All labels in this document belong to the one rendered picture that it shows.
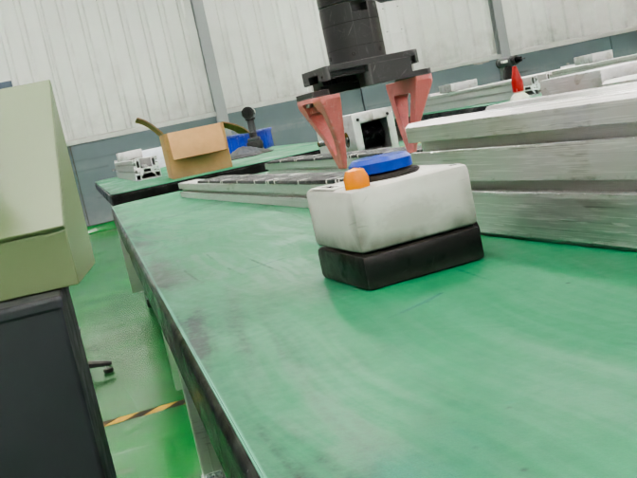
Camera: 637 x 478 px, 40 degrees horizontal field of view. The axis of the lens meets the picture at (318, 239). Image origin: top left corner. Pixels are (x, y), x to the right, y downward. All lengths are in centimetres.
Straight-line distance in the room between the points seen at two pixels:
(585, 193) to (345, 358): 20
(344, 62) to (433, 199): 35
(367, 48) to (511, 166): 32
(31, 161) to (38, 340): 18
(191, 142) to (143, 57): 894
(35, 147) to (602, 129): 57
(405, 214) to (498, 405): 23
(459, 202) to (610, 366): 23
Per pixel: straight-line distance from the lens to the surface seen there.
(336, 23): 85
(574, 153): 51
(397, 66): 86
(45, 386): 82
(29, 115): 93
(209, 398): 39
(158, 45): 1181
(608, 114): 49
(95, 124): 1169
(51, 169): 87
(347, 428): 30
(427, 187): 52
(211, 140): 287
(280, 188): 114
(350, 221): 51
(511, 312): 41
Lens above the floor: 89
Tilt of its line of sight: 8 degrees down
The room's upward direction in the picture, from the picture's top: 12 degrees counter-clockwise
